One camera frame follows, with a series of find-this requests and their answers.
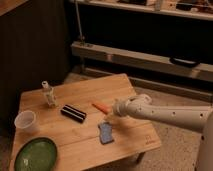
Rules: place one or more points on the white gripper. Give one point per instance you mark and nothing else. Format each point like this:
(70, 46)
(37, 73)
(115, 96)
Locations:
(111, 116)

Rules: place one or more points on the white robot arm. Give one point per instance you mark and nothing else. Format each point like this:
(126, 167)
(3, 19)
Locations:
(194, 118)

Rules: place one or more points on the green ceramic bowl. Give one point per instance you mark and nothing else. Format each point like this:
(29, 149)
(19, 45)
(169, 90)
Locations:
(39, 154)

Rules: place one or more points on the blue sponge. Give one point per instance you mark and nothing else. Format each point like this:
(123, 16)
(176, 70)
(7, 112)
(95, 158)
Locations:
(105, 135)

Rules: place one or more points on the black striped box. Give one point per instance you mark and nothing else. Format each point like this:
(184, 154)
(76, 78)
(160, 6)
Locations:
(73, 113)

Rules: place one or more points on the wooden table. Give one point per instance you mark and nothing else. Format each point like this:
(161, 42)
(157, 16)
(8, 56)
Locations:
(77, 143)

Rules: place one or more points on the clear plastic bottle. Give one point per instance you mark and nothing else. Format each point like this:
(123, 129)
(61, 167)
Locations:
(48, 93)

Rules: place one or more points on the metal pole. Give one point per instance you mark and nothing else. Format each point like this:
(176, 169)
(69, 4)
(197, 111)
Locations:
(81, 37)

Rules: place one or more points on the clear plastic cup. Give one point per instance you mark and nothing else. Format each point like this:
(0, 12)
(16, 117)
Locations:
(26, 121)

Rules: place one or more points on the upper shelf board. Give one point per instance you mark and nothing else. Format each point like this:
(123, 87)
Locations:
(140, 8)

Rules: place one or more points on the black handle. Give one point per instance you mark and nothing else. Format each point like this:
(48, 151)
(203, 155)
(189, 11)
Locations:
(184, 63)

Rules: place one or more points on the grey metal shelf rail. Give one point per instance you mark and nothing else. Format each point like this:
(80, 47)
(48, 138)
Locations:
(140, 60)

